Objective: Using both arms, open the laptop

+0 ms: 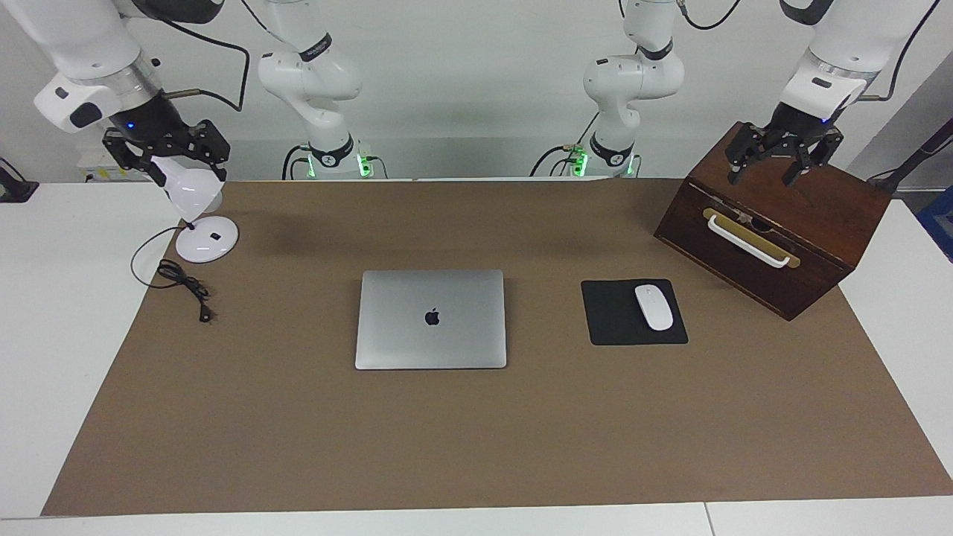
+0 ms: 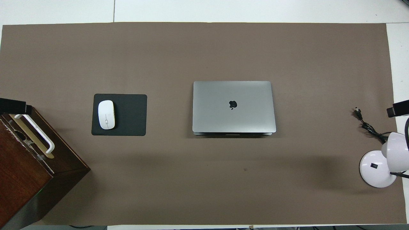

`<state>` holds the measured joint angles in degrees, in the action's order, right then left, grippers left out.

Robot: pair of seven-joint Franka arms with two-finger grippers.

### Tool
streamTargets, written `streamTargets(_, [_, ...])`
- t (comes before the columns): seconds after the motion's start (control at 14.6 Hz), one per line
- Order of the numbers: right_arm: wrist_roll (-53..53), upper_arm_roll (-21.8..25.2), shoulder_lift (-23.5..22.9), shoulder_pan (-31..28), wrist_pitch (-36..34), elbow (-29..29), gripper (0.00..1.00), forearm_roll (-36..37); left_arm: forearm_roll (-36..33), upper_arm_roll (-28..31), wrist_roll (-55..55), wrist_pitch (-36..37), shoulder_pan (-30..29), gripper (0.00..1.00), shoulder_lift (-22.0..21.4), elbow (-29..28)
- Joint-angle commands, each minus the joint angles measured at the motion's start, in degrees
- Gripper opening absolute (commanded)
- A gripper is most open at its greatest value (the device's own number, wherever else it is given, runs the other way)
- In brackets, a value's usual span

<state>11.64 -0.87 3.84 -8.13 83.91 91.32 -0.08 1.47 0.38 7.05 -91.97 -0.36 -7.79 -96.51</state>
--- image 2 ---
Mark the silver Apple laptop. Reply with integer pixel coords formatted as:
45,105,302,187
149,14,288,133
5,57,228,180
192,80,277,136

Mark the white desk lamp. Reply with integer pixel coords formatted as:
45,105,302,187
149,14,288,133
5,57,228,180
359,132,409,188

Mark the dark brown wooden box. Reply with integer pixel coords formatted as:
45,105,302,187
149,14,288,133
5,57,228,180
0,105,91,230

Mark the white computer mouse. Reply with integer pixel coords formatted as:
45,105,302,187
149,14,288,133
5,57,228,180
98,100,115,130

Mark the black mouse pad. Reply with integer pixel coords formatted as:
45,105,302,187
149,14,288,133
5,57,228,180
91,94,148,136

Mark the brown table mat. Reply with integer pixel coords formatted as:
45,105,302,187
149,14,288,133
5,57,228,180
0,22,407,226

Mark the white box handle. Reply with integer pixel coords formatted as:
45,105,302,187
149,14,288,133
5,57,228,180
14,113,55,154

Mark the black lamp power cable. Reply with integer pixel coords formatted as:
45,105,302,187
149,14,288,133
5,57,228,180
354,108,389,144

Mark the gold box handle plate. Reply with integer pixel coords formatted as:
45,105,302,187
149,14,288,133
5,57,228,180
9,112,55,159

